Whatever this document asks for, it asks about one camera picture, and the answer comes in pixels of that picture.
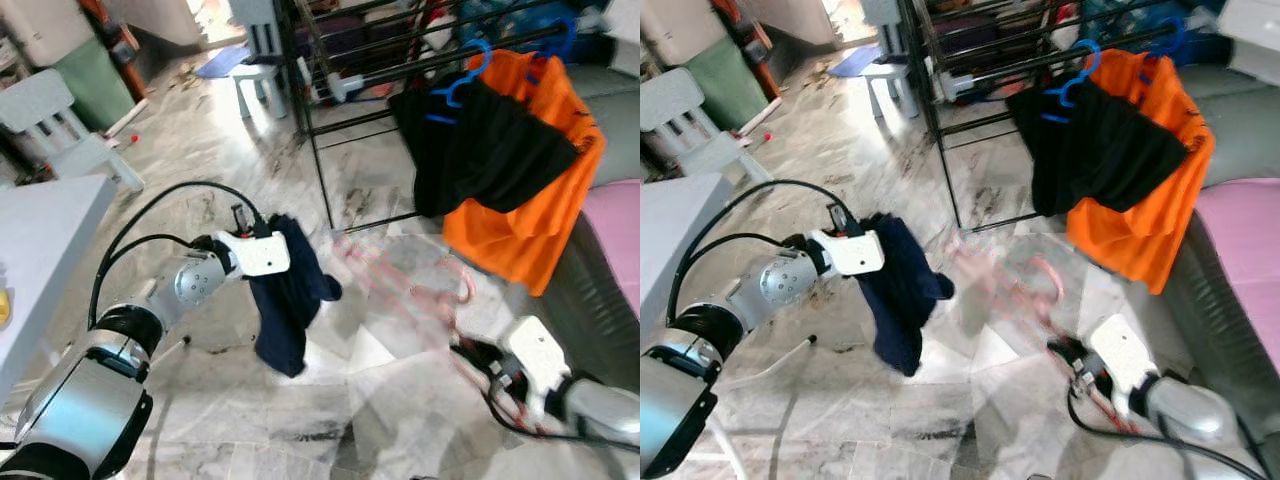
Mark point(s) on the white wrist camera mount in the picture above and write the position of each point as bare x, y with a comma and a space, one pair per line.
855, 255
535, 350
1125, 350
258, 255

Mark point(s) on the blue storage bag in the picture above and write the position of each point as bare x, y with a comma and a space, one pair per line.
510, 20
1140, 20

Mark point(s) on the black metal drying rack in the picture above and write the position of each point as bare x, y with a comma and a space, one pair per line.
345, 90
955, 88

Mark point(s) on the pink clothes hanger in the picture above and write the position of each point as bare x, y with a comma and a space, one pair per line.
1058, 283
467, 288

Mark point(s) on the green folded mat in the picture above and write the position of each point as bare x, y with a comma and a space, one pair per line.
730, 85
95, 85

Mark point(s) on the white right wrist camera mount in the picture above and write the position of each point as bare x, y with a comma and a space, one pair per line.
535, 350
1125, 350

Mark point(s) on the navy blue garment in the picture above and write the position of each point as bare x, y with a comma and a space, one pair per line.
900, 300
290, 300

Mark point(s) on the blue clothes hanger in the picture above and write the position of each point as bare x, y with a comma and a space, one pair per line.
570, 40
1180, 38
460, 88
1070, 88

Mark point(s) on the orange and black appliance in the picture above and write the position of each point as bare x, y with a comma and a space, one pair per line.
110, 40

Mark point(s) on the grey sofa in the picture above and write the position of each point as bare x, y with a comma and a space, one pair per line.
1195, 330
590, 330

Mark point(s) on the blue floor mat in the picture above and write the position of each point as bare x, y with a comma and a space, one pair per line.
858, 62
225, 62

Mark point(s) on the white drawer cabinet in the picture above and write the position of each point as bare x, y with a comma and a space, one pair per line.
622, 20
1250, 40

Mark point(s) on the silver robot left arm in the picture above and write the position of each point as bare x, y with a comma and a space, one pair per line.
680, 400
80, 400

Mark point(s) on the pink sofa cover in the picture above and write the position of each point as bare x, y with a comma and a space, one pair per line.
615, 230
1240, 240

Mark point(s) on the black garment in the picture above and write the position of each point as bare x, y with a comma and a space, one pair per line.
1100, 150
480, 150

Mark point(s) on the white rolled tube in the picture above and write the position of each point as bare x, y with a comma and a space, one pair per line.
128, 118

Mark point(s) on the yellow garment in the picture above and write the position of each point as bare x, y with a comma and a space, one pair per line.
5, 308

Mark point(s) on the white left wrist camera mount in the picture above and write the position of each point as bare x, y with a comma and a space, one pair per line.
855, 255
258, 255

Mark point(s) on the orange garment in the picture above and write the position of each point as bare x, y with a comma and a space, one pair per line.
1140, 240
530, 240

